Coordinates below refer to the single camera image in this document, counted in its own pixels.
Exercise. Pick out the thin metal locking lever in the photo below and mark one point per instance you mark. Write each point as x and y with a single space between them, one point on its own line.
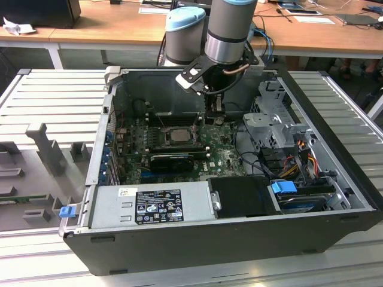
162 122
197 121

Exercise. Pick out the silver green CPU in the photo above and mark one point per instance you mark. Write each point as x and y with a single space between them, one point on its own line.
181 135

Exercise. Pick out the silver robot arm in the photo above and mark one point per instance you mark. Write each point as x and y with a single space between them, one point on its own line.
230 30

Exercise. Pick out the black RAM slot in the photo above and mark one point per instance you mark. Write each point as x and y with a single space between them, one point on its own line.
179 148
173 117
173 123
173 114
173 120
179 152

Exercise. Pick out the CPU socket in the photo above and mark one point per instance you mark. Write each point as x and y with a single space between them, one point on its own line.
166 132

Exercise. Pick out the silver coin battery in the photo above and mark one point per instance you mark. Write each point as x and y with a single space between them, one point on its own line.
219 122

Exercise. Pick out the green motherboard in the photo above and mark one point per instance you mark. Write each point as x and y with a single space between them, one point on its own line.
221 149

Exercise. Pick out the silver perforated drive cage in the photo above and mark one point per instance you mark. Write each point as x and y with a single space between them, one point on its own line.
269 125

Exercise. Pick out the black graphics card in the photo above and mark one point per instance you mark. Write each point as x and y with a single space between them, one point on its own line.
170 164

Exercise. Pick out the white paper sheet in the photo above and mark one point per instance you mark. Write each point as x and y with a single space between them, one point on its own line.
314 19
154 10

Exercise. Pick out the black plastic shroud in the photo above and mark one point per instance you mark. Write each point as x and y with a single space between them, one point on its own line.
239 197

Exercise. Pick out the long wooden desk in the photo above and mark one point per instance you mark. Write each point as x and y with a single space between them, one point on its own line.
119 27

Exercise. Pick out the black flat phone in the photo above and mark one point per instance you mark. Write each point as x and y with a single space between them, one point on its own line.
300 11

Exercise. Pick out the hard disk in blue carrier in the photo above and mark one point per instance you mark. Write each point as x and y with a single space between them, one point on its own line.
282 188

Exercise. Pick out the bare person leg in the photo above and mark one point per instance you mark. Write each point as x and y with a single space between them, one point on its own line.
372 66
347 68

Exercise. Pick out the dark grey tablet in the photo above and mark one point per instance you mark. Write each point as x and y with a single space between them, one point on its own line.
357 19

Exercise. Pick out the black open PC case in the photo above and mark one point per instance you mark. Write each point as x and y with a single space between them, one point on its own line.
209 248

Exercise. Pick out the grey power supply unit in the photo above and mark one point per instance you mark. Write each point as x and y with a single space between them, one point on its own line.
107 209

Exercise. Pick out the blue plastic latch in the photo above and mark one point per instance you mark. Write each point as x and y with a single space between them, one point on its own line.
67 212

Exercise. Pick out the black computer box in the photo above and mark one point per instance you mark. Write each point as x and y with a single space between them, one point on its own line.
39 13

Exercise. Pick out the grey parts rack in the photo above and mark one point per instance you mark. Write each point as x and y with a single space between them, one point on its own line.
36 167

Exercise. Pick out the crumpled white paper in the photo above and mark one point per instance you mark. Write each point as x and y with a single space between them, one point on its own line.
18 27

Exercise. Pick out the green RAM stick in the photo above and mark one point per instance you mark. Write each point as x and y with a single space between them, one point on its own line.
18 199

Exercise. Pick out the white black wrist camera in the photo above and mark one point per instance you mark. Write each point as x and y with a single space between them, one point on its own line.
191 79

